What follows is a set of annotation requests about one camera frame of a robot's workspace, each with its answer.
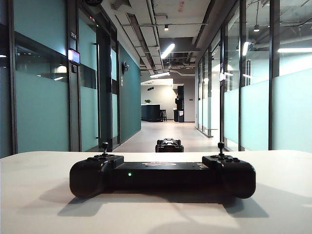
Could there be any long vertical door handle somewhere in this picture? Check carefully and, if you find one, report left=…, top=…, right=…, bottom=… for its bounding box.
left=93, top=42, right=101, bottom=140

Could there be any dark counter with white top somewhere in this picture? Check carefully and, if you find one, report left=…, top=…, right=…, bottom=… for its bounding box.
left=140, top=103, right=163, bottom=122

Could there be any glowing room display panel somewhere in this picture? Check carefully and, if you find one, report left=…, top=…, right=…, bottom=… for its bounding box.
left=67, top=48, right=81, bottom=65

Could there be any long linear ceiling lamp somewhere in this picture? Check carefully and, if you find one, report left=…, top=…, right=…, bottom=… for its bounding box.
left=160, top=43, right=176, bottom=59

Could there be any black remote control with joysticks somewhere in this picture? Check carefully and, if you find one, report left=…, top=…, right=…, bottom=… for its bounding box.
left=69, top=142, right=256, bottom=199

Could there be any black quadruped robot dog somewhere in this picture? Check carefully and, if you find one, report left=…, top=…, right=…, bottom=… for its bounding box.
left=155, top=138, right=184, bottom=153

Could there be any short linear ceiling lamp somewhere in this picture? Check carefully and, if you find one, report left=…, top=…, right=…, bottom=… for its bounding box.
left=150, top=71, right=171, bottom=78

